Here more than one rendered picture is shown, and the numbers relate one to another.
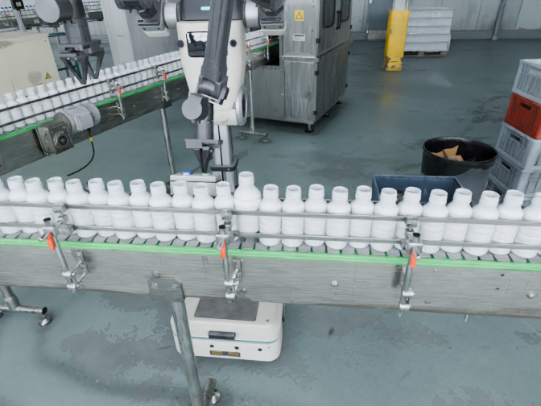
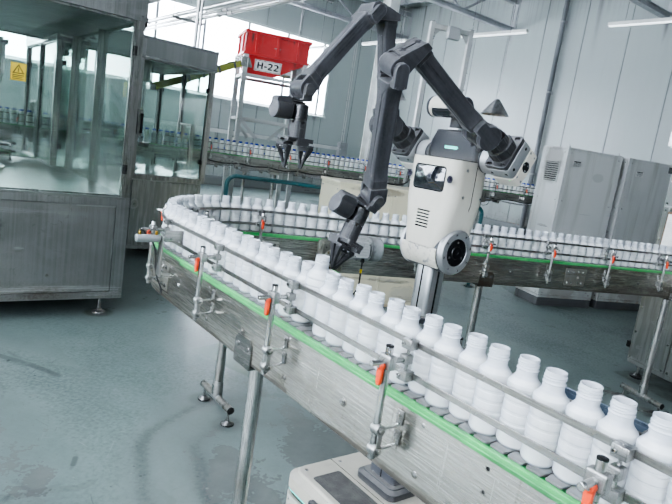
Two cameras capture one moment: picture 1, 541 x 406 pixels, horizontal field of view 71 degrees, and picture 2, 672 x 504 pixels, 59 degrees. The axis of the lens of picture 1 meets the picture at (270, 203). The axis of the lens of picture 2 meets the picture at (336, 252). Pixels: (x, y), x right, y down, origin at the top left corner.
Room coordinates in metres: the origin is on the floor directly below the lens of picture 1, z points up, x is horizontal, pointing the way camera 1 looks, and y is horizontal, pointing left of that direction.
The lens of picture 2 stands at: (-0.19, -1.03, 1.47)
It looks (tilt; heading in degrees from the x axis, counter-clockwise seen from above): 10 degrees down; 45
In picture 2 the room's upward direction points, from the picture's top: 9 degrees clockwise
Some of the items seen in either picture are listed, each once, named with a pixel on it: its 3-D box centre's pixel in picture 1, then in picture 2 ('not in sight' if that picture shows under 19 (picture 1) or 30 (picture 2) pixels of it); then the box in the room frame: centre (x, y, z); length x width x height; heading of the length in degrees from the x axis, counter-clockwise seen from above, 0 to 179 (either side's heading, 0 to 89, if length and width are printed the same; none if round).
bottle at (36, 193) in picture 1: (42, 206); (218, 248); (0.92, 0.64, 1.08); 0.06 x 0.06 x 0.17
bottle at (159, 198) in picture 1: (162, 211); (270, 275); (0.87, 0.29, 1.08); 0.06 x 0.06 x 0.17
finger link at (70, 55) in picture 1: (81, 64); (289, 153); (1.04, 0.48, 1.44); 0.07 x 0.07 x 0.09; 83
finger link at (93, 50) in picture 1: (88, 62); (298, 154); (1.07, 0.48, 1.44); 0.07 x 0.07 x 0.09; 83
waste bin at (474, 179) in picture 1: (448, 191); not in sight; (2.31, -1.25, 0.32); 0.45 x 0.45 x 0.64
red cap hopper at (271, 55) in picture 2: not in sight; (261, 142); (4.82, 5.77, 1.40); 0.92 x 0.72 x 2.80; 155
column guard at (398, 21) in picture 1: (395, 40); not in sight; (8.18, -2.61, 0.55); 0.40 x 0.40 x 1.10; 83
